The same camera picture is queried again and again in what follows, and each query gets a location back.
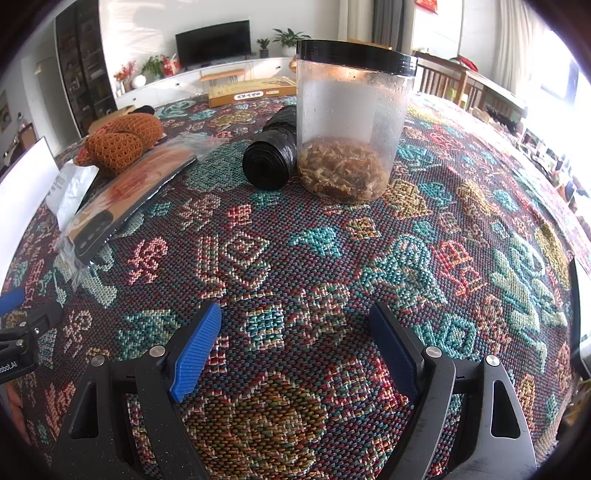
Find white vase red flowers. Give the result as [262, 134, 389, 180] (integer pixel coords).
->
[113, 60, 147, 93]

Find white television cabinet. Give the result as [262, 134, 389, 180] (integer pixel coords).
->
[115, 56, 296, 109]

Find brown mesh bag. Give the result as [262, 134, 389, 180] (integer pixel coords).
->
[84, 114, 165, 179]

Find grey curtain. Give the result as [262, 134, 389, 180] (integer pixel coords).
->
[372, 0, 414, 54]

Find multicoloured woven patterned blanket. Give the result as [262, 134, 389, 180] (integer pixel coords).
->
[0, 90, 591, 480]

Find bushy green potted plant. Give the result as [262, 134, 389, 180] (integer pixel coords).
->
[141, 54, 166, 80]

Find row of cluttered small ornaments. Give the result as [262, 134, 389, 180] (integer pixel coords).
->
[480, 104, 591, 208]

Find black garbage bag roll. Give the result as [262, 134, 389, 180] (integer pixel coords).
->
[242, 105, 300, 191]

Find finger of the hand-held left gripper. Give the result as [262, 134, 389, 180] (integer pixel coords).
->
[0, 290, 25, 315]
[21, 302, 64, 334]

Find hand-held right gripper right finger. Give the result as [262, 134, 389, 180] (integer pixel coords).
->
[368, 301, 539, 480]

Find flat yellow cardboard box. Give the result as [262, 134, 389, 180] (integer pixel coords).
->
[206, 76, 298, 108]

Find large green potted plant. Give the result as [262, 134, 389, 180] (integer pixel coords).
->
[272, 28, 311, 57]

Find white sheer curtain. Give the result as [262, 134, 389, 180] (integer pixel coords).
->
[496, 0, 555, 93]

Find wooden bench black legs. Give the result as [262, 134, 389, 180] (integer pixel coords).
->
[200, 68, 245, 86]

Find clear plastic jar black lid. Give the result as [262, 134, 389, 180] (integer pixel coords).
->
[295, 39, 419, 202]

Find tall black display cabinet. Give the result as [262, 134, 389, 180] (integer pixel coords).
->
[54, 0, 116, 134]

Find black flat television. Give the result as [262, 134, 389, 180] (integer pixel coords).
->
[175, 20, 252, 70]

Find wooden slatted bench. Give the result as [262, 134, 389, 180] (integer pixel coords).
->
[413, 51, 527, 116]

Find white paper sheet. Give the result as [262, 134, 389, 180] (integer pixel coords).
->
[0, 136, 58, 204]

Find large window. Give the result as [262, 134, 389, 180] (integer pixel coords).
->
[526, 32, 591, 139]

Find orange printed plastic package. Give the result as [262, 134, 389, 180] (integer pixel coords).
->
[54, 131, 222, 289]

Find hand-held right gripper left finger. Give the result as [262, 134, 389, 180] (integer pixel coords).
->
[51, 301, 223, 480]

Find person's left hand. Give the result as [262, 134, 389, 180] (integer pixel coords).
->
[0, 381, 31, 444]

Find white foil packet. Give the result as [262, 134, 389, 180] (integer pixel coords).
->
[47, 163, 100, 232]

